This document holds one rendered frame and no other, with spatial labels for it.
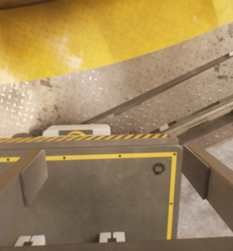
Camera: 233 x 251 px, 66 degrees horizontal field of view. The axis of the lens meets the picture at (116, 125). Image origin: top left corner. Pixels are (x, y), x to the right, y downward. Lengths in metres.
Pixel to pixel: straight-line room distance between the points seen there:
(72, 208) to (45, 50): 0.62
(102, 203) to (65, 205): 0.11
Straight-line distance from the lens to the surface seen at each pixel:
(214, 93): 0.93
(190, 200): 1.10
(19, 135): 0.82
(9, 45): 0.91
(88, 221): 0.66
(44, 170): 0.17
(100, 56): 0.81
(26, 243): 0.72
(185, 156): 0.17
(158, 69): 0.83
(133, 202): 0.61
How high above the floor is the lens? 0.80
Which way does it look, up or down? 75 degrees down
